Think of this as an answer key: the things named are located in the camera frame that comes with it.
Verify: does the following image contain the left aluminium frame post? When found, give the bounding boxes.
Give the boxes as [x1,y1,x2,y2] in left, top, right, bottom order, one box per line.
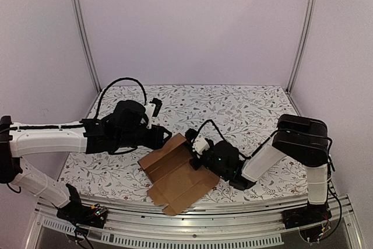
[71,0,101,93]

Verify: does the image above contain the aluminium front rail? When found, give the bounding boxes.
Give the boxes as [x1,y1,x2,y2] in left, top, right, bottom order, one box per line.
[24,193,364,249]

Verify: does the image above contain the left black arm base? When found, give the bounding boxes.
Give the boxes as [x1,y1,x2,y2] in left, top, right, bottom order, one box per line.
[57,184,108,229]

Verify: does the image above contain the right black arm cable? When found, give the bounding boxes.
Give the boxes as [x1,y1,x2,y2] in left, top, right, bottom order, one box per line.
[196,119,280,161]

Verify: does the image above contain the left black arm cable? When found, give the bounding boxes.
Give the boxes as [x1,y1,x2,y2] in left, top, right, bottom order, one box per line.
[94,78,148,121]

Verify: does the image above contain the brown cardboard paper box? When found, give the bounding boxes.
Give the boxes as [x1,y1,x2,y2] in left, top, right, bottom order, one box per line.
[138,134,220,216]

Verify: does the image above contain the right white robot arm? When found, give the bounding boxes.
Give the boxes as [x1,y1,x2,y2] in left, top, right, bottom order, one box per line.
[185,114,333,223]

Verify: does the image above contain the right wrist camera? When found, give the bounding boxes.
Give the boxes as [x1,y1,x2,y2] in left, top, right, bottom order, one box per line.
[185,128,210,156]

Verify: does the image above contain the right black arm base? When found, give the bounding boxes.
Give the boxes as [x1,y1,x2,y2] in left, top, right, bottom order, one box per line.
[281,202,332,243]

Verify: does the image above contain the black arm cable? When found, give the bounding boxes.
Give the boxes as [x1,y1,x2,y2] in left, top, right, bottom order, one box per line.
[196,119,280,161]
[94,78,148,121]

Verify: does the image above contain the right aluminium frame post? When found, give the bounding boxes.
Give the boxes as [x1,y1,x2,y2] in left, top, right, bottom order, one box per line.
[286,0,316,95]

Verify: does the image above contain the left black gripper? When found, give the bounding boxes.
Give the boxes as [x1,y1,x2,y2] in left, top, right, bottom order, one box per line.
[116,124,172,150]

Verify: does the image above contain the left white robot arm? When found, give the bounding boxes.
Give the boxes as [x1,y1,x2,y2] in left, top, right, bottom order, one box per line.
[1,99,172,222]

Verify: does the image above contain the aluminium frame post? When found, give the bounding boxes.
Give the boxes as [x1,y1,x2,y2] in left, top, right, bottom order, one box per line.
[71,0,101,93]
[286,0,316,95]

